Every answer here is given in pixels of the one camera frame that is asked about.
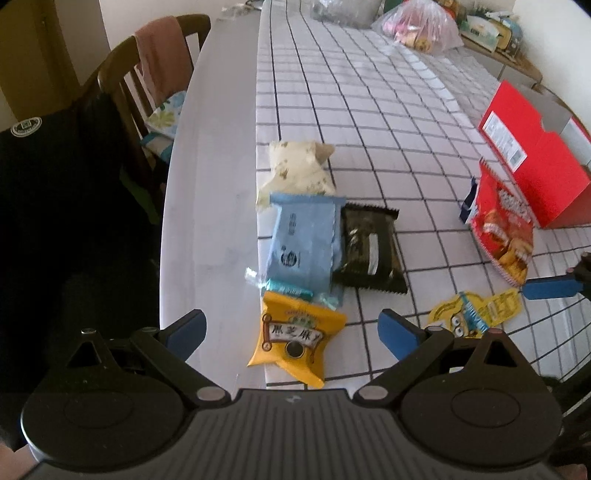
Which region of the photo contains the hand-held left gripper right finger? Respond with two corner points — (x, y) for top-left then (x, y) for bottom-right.
(353, 310), (532, 408)

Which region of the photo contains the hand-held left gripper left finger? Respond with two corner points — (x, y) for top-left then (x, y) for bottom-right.
(65, 310), (232, 408)

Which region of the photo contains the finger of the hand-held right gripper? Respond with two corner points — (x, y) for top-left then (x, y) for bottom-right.
(522, 274), (585, 301)

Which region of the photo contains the yellow cartoon snack packet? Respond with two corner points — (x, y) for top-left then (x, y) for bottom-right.
(428, 288), (523, 341)

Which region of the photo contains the red snack packet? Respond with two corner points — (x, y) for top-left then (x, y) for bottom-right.
(470, 158), (535, 285)

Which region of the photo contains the yellow orange snack packet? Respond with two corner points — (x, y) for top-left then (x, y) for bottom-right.
(247, 291), (348, 388)

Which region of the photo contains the red cardboard box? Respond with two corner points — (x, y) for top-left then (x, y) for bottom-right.
(478, 80), (591, 230)

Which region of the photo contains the light blue snack packet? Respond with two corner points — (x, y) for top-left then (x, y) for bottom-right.
(263, 192), (348, 303)

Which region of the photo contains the cream snack packet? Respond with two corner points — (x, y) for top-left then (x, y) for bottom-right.
(257, 140), (336, 212)

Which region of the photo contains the plastic bag with snacks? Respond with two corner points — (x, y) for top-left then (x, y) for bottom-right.
(372, 0), (464, 57)

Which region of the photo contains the dark green snack packet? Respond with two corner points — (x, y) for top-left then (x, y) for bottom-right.
(332, 202), (408, 295)

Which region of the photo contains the small teal wrapped candy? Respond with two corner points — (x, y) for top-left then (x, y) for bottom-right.
(245, 267), (341, 311)

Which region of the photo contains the blue white snack packet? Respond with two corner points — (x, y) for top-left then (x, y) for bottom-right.
(458, 175), (482, 225)

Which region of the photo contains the floral seat cushion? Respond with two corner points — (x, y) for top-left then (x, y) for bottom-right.
(141, 90), (188, 164)

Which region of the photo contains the grey sideboard cabinet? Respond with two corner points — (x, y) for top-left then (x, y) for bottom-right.
(459, 32), (543, 90)

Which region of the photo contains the wooden chair with towel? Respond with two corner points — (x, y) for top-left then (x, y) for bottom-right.
(97, 14), (212, 204)

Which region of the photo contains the green tissue box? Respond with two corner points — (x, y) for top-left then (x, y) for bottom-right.
(462, 15), (506, 47)

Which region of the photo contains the pink towel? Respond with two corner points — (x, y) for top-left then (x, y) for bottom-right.
(135, 16), (195, 109)

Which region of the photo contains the brown wooden door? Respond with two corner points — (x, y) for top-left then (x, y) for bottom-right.
(0, 0), (79, 121)

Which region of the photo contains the large clear plastic bag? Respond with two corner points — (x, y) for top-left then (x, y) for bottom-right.
(309, 0), (386, 24)

